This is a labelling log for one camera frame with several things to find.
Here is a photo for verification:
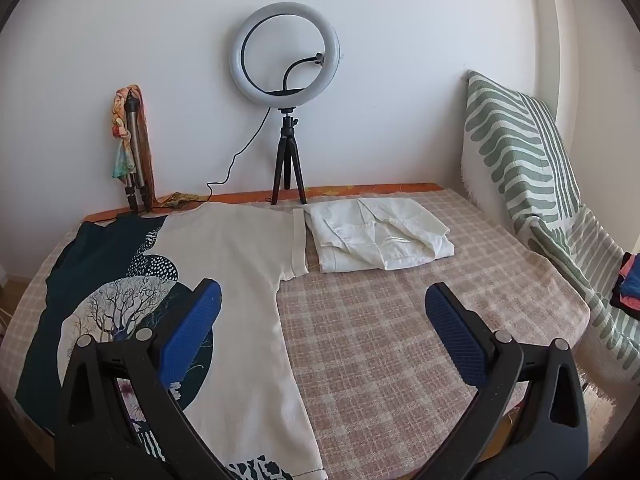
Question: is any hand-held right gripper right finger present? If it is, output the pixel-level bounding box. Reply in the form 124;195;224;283
424;282;591;480

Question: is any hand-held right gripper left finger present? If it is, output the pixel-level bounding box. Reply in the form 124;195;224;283
55;279;227;480

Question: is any cream and teal printed t-shirt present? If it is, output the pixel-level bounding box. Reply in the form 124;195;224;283
15;203;328;480

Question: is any pile of colourful clothes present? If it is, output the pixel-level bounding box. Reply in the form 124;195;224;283
610;252;640;318

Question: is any pink plaid blanket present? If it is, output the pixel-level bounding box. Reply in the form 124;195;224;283
0;187;591;480

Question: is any folded white garment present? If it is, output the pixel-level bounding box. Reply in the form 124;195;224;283
303;197;456;273

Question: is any orange leaf print bedsheet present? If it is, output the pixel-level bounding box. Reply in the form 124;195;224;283
82;183;443;223

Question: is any green striped throw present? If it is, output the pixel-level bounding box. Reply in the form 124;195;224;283
459;70;640;386

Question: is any orange patterned scarf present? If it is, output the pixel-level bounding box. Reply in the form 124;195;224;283
111;84;201;208

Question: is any folded grey tripod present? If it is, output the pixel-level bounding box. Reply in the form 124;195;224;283
122;89;153;213

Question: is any black power cable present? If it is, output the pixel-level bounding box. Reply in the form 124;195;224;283
206;107;275;207

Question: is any white ring light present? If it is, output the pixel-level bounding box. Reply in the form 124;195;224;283
231;4;343;109

